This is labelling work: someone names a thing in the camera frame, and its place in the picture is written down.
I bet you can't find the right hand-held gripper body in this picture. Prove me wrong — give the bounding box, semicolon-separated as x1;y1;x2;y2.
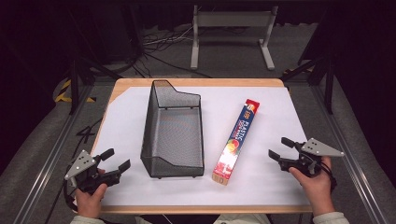
277;137;346;179

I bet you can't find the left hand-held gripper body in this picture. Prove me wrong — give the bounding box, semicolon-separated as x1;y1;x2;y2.
64;149;122;194

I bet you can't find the long plastic wrap box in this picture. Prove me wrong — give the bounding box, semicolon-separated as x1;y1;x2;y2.
211;98;261;187

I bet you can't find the black wire mesh basket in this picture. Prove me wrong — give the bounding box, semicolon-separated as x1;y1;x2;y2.
139;79;205;179

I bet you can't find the person's right hand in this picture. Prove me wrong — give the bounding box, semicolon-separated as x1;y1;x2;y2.
288;156;336;217

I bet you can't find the person's left hand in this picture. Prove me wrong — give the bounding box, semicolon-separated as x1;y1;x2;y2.
74;167;108;219

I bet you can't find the white table sheet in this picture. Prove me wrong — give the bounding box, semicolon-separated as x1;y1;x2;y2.
92;86;311;207

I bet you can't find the black metal stand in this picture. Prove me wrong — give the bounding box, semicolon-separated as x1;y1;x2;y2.
65;57;123;116
280;55;336;116

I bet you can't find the person's light clothing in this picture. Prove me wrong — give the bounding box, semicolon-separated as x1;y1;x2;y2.
214;213;273;224

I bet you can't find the yellow black hazard tape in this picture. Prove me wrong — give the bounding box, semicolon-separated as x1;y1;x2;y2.
54;78;96;104

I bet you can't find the aluminium rail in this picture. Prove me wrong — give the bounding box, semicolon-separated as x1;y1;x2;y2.
12;84;94;224
311;85;390;224

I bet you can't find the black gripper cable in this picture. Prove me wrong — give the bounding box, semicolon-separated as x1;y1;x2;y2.
320;161;338;193
63;179;78;213

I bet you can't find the black cable on floor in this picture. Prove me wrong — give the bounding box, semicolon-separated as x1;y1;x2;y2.
124;50;213;79

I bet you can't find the white cable on floor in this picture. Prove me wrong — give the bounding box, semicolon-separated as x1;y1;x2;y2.
143;26;195;47

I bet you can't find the white metal stand frame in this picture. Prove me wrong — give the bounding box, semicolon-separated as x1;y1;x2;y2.
190;5;279;71

